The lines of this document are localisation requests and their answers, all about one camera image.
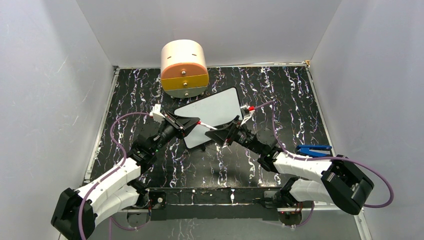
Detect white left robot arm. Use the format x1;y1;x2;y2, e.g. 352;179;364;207
50;113;200;240

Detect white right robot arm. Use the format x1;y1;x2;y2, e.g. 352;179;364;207
205;117;375;215

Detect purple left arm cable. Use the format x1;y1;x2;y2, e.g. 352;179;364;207
77;111;153;240

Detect black framed whiteboard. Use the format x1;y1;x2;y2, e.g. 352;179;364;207
174;87;242;149

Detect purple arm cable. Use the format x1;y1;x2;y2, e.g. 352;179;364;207
77;111;153;240
253;100;395;229

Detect white whiteboard marker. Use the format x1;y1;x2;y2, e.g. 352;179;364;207
200;122;217;130

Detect blue whiteboard eraser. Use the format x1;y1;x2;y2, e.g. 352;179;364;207
296;144;333;158

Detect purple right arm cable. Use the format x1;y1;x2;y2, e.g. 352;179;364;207
253;100;395;229

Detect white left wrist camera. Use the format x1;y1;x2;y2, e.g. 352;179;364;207
149;103;165;124

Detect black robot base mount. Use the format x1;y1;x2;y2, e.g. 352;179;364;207
117;186;304;222

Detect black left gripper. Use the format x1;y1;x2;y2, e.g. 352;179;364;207
152;112;200;154

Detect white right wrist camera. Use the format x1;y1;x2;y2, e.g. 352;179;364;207
240;104;255;126

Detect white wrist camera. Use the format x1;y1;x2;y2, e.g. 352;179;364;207
149;103;165;124
240;104;255;126

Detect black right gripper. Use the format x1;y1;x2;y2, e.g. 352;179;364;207
205;115;263;156

